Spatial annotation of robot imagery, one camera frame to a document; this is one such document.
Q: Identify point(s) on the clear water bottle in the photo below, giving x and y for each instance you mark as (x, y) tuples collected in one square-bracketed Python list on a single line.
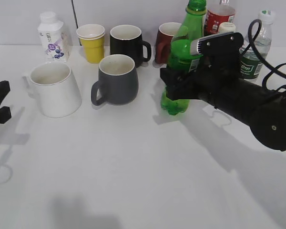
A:
[(250, 64)]

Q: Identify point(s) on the black ceramic mug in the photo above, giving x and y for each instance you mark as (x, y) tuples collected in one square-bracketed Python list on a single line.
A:
[(128, 40)]

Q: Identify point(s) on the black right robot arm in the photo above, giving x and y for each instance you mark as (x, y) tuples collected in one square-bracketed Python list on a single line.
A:
[(263, 110)]

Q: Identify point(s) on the white yogurt carton bottle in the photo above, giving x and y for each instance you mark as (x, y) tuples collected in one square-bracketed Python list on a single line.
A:
[(54, 39)]

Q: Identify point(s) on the dark red ceramic mug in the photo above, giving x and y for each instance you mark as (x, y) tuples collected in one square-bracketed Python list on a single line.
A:
[(165, 34)]

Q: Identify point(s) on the cola bottle red label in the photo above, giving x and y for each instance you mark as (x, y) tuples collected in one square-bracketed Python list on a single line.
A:
[(218, 11)]

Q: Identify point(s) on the white ceramic mug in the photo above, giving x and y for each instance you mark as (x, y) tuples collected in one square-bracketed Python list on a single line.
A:
[(54, 88)]

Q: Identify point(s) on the green soda bottle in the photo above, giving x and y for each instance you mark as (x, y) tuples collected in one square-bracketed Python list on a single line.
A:
[(190, 29)]

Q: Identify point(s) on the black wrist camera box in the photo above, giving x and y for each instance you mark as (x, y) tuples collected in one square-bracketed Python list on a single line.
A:
[(222, 49)]

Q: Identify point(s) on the brown coffee drink bottle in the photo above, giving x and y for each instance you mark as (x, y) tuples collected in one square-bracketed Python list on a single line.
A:
[(225, 27)]

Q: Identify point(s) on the yellow paper cup stack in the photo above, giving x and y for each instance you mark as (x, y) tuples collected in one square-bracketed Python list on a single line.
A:
[(92, 39)]

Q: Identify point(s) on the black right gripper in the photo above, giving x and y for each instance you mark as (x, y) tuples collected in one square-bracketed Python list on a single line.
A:
[(216, 86)]

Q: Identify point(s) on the grey ceramic mug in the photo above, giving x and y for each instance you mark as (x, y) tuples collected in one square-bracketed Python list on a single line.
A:
[(117, 81)]

